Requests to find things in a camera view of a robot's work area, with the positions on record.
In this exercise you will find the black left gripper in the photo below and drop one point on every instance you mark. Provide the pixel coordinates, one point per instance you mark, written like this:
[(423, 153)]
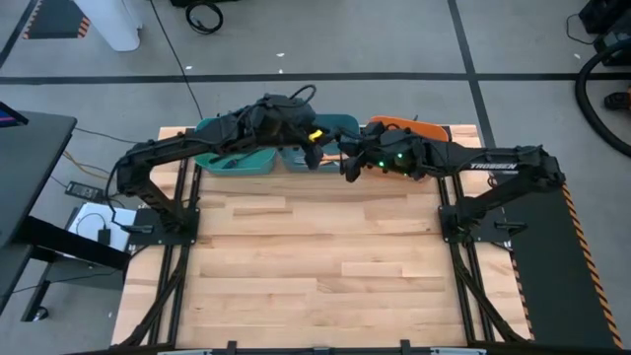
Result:
[(288, 120)]

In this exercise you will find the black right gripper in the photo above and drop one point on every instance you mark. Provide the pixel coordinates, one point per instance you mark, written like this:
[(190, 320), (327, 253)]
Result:
[(389, 148)]

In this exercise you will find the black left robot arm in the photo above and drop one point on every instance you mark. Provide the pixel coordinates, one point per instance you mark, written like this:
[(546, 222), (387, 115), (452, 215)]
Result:
[(172, 145)]

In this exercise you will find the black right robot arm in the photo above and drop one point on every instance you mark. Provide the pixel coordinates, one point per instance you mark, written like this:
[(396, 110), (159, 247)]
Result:
[(453, 155)]

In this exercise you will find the dark teal plastic bin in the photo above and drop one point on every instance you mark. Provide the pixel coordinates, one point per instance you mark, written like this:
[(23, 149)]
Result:
[(345, 123)]

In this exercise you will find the green plastic bin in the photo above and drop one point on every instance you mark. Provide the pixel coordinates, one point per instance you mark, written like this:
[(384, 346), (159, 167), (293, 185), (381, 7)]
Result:
[(256, 165)]

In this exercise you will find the orange plastic bin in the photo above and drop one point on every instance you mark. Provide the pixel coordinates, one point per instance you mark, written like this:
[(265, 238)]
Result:
[(424, 129)]

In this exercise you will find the white paper sheet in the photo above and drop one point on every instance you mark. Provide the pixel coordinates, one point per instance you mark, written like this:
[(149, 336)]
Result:
[(120, 232)]

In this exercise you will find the large hazard-edged black mat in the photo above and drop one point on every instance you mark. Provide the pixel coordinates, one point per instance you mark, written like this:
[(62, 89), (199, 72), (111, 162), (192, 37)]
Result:
[(552, 256)]

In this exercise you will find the small black adapter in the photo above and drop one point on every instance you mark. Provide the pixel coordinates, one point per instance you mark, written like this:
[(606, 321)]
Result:
[(103, 236)]

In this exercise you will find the black power adapter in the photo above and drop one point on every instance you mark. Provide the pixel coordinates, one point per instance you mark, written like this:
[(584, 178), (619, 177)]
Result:
[(83, 191)]

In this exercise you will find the white round pillar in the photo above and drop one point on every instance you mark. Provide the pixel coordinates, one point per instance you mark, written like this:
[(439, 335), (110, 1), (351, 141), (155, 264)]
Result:
[(108, 24)]

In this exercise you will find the black caster wheel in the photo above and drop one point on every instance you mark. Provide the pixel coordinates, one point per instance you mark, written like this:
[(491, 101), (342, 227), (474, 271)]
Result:
[(618, 101)]

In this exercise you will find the black desk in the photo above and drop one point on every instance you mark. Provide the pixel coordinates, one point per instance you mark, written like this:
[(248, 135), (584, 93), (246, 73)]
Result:
[(29, 167)]

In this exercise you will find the black equipment case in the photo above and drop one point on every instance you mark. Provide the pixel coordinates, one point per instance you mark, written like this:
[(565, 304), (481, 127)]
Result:
[(611, 29)]

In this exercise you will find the small hazard-striped floor mat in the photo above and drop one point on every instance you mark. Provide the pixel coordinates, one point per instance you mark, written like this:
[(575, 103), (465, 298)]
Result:
[(54, 17)]

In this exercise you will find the monitor screen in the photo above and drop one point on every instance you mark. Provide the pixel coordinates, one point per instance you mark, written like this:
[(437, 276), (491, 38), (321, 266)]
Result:
[(10, 118)]

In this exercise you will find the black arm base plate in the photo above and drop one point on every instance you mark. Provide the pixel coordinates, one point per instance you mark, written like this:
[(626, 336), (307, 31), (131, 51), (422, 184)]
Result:
[(148, 237), (485, 236)]

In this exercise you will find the black table frame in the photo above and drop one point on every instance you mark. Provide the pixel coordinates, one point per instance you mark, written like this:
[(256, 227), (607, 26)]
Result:
[(276, 353)]

